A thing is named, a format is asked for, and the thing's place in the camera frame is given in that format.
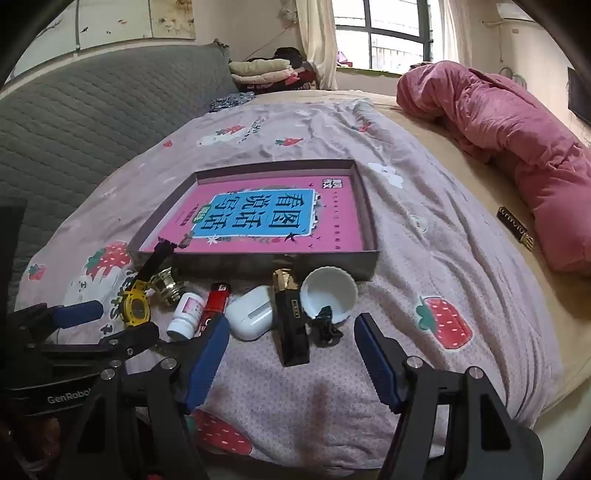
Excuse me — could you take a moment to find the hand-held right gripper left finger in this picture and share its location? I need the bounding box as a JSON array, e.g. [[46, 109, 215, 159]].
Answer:
[[55, 316, 230, 480]]

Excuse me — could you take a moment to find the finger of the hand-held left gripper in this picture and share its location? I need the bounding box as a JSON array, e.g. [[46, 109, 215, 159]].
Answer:
[[9, 300, 105, 344], [41, 322, 160, 366]]

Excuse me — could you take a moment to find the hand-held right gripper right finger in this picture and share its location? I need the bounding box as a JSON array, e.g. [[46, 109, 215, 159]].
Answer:
[[354, 313, 544, 480]]

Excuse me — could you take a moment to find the yellow black wristwatch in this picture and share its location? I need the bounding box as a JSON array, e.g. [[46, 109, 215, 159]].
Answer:
[[121, 236, 178, 329]]

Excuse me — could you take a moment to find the small white pill bottle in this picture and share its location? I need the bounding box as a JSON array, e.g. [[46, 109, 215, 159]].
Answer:
[[166, 292, 207, 341]]

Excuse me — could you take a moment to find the black hair clip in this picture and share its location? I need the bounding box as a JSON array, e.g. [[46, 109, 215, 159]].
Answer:
[[310, 305, 345, 349]]

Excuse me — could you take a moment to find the brass door knob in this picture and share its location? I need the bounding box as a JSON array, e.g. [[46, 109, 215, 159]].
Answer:
[[150, 268, 185, 305]]

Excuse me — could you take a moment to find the red lighter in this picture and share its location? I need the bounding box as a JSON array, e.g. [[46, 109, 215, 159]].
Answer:
[[196, 282, 230, 340]]

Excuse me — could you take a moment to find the white earbuds case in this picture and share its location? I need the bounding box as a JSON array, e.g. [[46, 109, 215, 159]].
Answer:
[[225, 285, 276, 341]]

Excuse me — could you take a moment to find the white ribbed jar lid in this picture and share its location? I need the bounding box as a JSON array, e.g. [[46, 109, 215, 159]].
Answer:
[[300, 266, 360, 326]]

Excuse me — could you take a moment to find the shallow grey cardboard box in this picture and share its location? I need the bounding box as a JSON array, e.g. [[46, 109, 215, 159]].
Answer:
[[128, 159, 380, 282]]

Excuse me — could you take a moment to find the pink and blue book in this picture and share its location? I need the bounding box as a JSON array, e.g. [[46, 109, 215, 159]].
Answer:
[[147, 175, 365, 254]]

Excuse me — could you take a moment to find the black mattress label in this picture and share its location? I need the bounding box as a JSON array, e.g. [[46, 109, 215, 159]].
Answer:
[[496, 205, 535, 252]]

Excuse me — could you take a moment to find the beige mattress sheet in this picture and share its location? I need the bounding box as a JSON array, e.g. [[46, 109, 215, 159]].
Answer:
[[249, 90, 591, 435]]

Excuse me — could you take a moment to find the grey quilted headboard cover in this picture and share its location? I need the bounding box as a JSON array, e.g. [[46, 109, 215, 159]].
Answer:
[[0, 41, 241, 315]]

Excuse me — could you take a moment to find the dark floral cloth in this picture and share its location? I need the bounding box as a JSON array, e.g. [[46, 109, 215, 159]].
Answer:
[[210, 91, 256, 113]]

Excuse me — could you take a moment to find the pink quilt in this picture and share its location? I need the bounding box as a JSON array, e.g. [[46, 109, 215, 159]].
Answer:
[[396, 60, 591, 278]]

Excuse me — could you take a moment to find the stack of folded clothes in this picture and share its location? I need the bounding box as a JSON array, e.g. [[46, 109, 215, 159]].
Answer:
[[229, 47, 319, 92]]

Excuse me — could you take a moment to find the cream curtain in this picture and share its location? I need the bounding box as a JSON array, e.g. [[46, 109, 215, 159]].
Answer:
[[295, 0, 340, 90], [441, 0, 474, 70]]

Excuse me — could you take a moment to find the window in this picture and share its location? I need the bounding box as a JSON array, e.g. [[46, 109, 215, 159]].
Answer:
[[332, 0, 444, 75]]

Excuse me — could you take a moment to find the white air conditioner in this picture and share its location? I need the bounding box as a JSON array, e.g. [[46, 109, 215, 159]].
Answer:
[[496, 2, 536, 21]]

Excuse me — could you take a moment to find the dark wall screen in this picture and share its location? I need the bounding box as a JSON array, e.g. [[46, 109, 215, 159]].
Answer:
[[567, 67, 591, 125]]

